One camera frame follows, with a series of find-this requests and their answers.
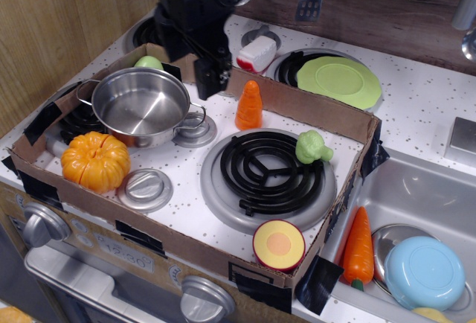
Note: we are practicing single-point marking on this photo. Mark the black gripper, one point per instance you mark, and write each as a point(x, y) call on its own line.
point(197, 26)

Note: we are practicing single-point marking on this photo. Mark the green toy broccoli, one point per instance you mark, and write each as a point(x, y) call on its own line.
point(310, 147)

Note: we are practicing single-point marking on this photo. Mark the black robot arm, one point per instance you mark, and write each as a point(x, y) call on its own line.
point(197, 27)

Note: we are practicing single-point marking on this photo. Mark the stainless steel pot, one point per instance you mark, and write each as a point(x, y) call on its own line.
point(142, 107)

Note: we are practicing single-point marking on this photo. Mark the red white toy slice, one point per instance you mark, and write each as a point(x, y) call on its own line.
point(257, 55)

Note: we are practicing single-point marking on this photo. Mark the orange toy carrot piece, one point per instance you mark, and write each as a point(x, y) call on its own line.
point(250, 107)

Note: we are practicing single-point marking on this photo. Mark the grey stovetop knob rear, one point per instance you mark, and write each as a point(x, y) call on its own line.
point(263, 30)

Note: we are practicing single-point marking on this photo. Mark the grey stovetop knob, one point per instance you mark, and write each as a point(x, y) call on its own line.
point(263, 30)
point(197, 130)
point(145, 190)

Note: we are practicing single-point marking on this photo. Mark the grey stovetop knob centre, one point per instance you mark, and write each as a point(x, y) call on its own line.
point(197, 130)

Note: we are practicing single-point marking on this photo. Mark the pale green toy ball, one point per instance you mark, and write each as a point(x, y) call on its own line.
point(149, 62)

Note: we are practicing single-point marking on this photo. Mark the black rear right burner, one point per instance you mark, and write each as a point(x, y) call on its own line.
point(284, 69)

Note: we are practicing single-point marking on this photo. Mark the black burner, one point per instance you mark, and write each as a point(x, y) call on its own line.
point(284, 69)
point(79, 121)
point(254, 176)
point(142, 33)

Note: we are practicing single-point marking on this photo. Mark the black rear left burner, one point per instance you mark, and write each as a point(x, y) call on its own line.
point(142, 33)

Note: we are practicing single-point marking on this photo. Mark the hanging metal spatula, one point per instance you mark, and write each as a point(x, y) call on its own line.
point(308, 10)

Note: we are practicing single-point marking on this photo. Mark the black front right burner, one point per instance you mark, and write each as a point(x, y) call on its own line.
point(254, 176)

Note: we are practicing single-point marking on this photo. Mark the light green plastic plate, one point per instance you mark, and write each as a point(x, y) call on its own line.
point(341, 79)

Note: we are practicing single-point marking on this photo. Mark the grey stovetop knob front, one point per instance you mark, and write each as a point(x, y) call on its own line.
point(145, 190)

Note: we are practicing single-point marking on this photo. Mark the black front left burner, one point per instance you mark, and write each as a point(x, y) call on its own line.
point(79, 121)

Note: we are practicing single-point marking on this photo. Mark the orange toy pumpkin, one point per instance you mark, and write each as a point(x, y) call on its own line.
point(96, 161)

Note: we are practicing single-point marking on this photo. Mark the halved toy peach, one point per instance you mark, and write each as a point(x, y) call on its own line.
point(279, 245)

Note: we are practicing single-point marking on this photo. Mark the oven clock display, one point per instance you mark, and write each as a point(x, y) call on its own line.
point(125, 253)

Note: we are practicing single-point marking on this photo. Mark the silver sink basin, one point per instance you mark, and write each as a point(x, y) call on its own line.
point(408, 191)

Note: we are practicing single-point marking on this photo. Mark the grey oven knob right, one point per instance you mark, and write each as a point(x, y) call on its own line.
point(204, 301)

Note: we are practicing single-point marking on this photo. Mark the grey oven knob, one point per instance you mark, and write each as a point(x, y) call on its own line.
point(43, 225)
point(204, 301)

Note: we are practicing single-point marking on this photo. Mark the grey oven knob left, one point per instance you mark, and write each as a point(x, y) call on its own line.
point(43, 225)

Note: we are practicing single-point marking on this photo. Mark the silver metal lid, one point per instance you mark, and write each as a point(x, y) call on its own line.
point(386, 237)

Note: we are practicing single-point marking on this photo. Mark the silver faucet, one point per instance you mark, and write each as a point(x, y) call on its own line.
point(464, 15)

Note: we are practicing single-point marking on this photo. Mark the hanging metal ladle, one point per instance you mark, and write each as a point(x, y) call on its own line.
point(468, 46)

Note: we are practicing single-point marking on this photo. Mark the light blue plastic bowl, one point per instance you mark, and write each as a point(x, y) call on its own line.
point(424, 272)

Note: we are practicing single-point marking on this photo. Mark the yellow object bottom left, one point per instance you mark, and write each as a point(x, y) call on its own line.
point(13, 315)

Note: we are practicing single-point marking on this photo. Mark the yellow toy in sink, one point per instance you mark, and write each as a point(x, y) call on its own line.
point(432, 314)

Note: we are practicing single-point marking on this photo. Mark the grey oven door handle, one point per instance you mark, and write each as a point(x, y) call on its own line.
point(92, 290)

